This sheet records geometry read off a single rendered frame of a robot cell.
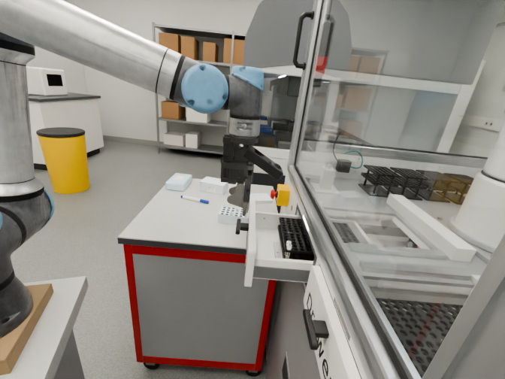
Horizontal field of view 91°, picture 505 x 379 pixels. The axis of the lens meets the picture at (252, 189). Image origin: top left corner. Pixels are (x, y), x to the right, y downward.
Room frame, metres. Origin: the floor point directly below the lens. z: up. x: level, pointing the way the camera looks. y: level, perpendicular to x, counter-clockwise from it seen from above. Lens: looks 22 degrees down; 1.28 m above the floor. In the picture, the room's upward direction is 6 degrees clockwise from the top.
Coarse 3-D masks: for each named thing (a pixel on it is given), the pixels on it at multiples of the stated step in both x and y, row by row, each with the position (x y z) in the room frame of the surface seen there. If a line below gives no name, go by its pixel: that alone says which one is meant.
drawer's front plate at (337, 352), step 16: (320, 272) 0.43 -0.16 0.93; (320, 288) 0.39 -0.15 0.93; (304, 304) 0.44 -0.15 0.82; (320, 304) 0.36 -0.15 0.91; (336, 320) 0.31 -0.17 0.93; (336, 336) 0.28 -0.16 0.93; (320, 352) 0.31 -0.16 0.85; (336, 352) 0.27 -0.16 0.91; (320, 368) 0.30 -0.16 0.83; (336, 368) 0.25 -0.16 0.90; (352, 368) 0.24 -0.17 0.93
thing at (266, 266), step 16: (256, 224) 0.74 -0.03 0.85; (272, 224) 0.74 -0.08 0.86; (256, 240) 0.67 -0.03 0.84; (272, 240) 0.67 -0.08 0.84; (256, 256) 0.51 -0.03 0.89; (272, 256) 0.59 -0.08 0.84; (256, 272) 0.50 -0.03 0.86; (272, 272) 0.50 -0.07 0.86; (288, 272) 0.50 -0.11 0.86; (304, 272) 0.50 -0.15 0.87
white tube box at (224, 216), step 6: (222, 210) 0.92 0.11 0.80; (228, 210) 0.93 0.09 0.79; (234, 210) 0.93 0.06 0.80; (240, 210) 0.94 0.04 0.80; (222, 216) 0.87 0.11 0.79; (228, 216) 0.87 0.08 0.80; (234, 216) 0.87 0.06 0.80; (240, 216) 0.89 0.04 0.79; (222, 222) 0.87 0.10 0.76; (228, 222) 0.87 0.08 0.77; (234, 222) 0.87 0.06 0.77; (246, 222) 0.87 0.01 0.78
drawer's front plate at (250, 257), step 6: (252, 204) 0.73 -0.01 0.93; (252, 210) 0.69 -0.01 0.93; (252, 216) 0.65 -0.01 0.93; (252, 222) 0.61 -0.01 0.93; (252, 228) 0.58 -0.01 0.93; (252, 234) 0.55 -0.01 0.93; (252, 240) 0.53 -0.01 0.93; (252, 246) 0.50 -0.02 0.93; (246, 252) 0.56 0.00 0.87; (252, 252) 0.48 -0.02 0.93; (246, 258) 0.52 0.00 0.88; (252, 258) 0.48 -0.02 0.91; (246, 264) 0.48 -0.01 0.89; (252, 264) 0.48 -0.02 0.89; (246, 270) 0.48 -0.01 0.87; (252, 270) 0.48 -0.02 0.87; (246, 276) 0.48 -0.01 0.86; (246, 282) 0.48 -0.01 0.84
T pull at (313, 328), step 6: (306, 312) 0.34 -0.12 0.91; (306, 318) 0.33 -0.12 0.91; (306, 324) 0.32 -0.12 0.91; (312, 324) 0.31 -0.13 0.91; (318, 324) 0.32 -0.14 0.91; (324, 324) 0.32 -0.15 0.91; (312, 330) 0.30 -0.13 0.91; (318, 330) 0.30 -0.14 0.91; (324, 330) 0.31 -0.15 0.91; (312, 336) 0.29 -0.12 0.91; (318, 336) 0.30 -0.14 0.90; (324, 336) 0.30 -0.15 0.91; (312, 342) 0.28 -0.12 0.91; (312, 348) 0.28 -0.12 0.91
